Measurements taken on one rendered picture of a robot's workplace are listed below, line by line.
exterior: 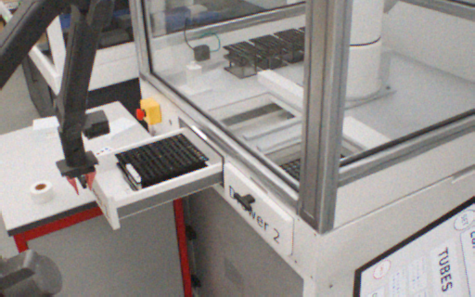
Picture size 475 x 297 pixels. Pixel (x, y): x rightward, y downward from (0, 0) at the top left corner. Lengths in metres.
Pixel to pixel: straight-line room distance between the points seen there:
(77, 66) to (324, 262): 0.68
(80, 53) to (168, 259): 1.02
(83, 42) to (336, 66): 0.48
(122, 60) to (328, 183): 1.36
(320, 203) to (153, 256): 0.90
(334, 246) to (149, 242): 0.80
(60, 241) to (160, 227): 0.35
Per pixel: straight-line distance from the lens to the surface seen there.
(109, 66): 2.20
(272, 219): 1.23
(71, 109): 1.18
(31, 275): 0.71
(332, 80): 0.93
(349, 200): 1.13
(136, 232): 1.75
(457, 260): 0.84
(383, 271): 0.96
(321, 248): 1.15
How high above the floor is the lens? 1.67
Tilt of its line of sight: 32 degrees down
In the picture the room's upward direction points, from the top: 6 degrees counter-clockwise
